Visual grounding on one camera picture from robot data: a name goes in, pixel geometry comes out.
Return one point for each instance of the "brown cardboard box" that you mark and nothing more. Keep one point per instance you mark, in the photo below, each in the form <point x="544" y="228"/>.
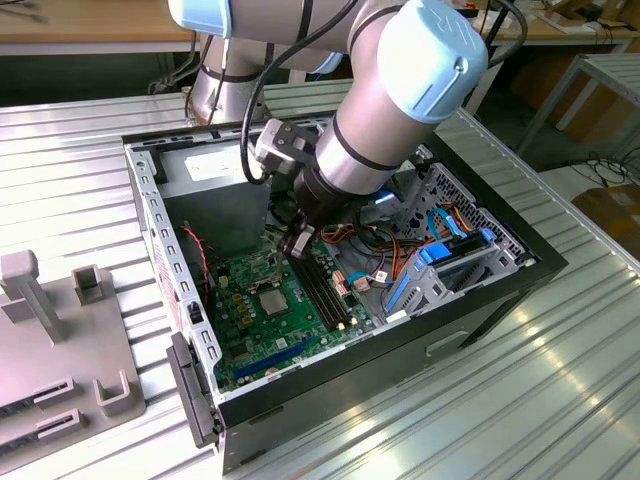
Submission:
<point x="600" y="120"/>
<point x="615" y="210"/>

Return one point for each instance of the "white metal frame table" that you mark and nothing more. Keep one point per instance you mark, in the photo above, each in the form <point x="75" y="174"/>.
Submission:
<point x="615" y="75"/>

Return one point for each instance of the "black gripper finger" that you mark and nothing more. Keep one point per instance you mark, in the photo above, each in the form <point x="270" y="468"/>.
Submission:
<point x="300" y="242"/>
<point x="317" y="229"/>

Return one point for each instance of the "grey power supply unit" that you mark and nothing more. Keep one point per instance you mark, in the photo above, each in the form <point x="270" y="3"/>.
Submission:
<point x="215" y="215"/>

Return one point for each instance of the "grey parts rack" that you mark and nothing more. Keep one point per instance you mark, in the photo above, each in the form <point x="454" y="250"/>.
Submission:
<point x="75" y="340"/>

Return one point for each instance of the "blue plastic bay rail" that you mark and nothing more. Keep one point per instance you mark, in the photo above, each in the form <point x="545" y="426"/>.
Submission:
<point x="400" y="292"/>

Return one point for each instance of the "blue expansion slot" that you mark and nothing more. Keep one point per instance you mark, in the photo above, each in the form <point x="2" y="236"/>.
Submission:
<point x="275" y="357"/>

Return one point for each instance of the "hard disk in blue carrier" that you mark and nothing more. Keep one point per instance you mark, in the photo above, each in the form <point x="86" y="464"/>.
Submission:
<point x="462" y="247"/>

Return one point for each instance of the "green motherboard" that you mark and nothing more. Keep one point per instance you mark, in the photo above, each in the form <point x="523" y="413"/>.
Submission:
<point x="260" y="345"/>

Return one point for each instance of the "black PC case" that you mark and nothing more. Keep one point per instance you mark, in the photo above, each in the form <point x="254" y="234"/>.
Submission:
<point x="325" y="415"/>

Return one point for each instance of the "black RAM slot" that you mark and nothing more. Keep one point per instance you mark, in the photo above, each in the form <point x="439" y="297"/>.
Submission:
<point x="331" y="289"/>
<point x="312" y="296"/>
<point x="325" y="292"/>
<point x="319" y="295"/>

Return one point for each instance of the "wooden desk white frame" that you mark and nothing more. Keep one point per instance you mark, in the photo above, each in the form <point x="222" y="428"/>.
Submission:
<point x="550" y="34"/>
<point x="75" y="25"/>

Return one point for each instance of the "silver CPU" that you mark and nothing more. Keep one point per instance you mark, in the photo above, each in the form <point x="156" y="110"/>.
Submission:
<point x="275" y="303"/>

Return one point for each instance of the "black card retention latch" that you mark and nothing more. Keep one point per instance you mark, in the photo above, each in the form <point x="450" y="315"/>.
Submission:
<point x="187" y="390"/>

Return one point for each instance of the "white barcode sticker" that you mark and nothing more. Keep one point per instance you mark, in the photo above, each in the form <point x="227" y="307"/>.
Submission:
<point x="281" y="344"/>

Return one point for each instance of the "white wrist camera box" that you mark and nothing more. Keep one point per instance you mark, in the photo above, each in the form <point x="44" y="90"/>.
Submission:
<point x="387" y="199"/>

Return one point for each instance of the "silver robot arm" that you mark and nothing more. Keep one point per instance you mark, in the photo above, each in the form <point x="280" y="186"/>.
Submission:
<point x="380" y="100"/>

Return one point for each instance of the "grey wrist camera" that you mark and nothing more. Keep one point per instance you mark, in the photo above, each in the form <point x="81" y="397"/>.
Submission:
<point x="280" y="145"/>

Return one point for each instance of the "pale board connector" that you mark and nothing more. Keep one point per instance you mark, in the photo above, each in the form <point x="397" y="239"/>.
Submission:
<point x="341" y="286"/>

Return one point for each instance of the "perforated metal disk bay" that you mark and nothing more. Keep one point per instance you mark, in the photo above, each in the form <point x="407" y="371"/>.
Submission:
<point x="500" y="225"/>

